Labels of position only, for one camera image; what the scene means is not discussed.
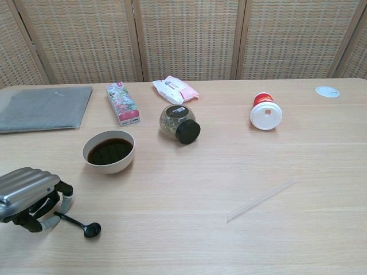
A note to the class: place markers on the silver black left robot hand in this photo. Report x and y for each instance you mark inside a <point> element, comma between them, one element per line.
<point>25,186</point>

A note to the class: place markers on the black plastic spoon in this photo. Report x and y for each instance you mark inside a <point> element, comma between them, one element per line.
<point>92,230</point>

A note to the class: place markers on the white bowl of dark liquid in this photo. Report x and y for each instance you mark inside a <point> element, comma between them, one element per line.
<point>110,151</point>

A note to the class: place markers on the floral print carton box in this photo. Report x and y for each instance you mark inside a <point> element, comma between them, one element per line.
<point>123,103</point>

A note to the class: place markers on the glass jar with black lid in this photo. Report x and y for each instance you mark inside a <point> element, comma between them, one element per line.
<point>172,120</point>

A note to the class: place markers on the pink white wet wipes pack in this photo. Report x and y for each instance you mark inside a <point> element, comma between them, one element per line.
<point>175,90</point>

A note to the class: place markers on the woven wooden folding screen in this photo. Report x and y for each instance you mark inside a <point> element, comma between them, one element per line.
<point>186,37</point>

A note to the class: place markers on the clear plastic straw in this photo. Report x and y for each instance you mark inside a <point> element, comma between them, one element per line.
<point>259,202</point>

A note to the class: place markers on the red paper cup white lid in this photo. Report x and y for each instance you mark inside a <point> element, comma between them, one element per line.
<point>265,116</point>

